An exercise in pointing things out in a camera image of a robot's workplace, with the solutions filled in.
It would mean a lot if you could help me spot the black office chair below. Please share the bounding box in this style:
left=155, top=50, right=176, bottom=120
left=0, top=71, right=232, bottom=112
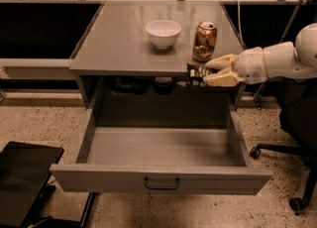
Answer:
left=250, top=87, right=317, bottom=212

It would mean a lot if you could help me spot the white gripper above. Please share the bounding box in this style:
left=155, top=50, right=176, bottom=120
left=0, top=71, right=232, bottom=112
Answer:
left=203, top=47, right=267, bottom=87

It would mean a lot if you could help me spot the rxbar chocolate wrapper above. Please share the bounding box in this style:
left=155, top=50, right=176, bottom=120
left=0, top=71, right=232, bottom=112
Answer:
left=187, top=63, right=217, bottom=80

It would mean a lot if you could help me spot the gold soda can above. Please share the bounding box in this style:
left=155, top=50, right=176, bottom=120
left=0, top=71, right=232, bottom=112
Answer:
left=193, top=21, right=217, bottom=62

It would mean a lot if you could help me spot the black tablet screen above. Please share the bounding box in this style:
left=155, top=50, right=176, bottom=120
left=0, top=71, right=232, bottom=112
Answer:
left=0, top=142, right=63, bottom=228

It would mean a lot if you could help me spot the grey open top drawer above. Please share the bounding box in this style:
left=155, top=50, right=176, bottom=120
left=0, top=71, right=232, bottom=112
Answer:
left=51, top=111, right=271, bottom=195

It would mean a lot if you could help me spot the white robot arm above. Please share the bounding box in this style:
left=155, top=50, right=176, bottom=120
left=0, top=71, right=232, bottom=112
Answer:
left=203, top=23, right=317, bottom=87

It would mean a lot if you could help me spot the black drawer handle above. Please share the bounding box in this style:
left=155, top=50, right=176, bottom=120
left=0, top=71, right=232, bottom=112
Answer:
left=144, top=177, right=180, bottom=191

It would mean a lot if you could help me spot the metal diagonal rod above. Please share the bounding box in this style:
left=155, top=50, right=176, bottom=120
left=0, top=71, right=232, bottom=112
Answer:
left=279, top=0, right=304, bottom=43

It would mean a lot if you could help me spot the white ceramic bowl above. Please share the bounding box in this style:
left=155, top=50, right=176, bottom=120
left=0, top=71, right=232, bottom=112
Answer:
left=146, top=20, right=181, bottom=49

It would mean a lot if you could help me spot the grey counter cabinet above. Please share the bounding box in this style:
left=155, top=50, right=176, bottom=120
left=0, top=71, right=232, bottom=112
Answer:
left=70, top=0, right=243, bottom=107

